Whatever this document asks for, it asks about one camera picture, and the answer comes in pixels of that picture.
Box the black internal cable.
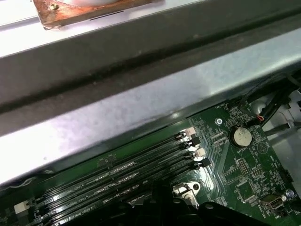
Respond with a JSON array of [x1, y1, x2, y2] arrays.
[[258, 70, 301, 125]]

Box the green motherboard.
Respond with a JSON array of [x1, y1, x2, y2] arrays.
[[0, 110, 301, 226]]

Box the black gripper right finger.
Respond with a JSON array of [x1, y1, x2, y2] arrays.
[[178, 201, 264, 226]]

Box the silver coin battery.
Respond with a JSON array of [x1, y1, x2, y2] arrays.
[[229, 126, 252, 148]]

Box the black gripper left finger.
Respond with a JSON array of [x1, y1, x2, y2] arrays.
[[119, 202, 178, 226]]

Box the CPU socket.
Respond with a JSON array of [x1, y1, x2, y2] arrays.
[[172, 180, 201, 210]]

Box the black PC case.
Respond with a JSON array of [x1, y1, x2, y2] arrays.
[[0, 0, 301, 191]]

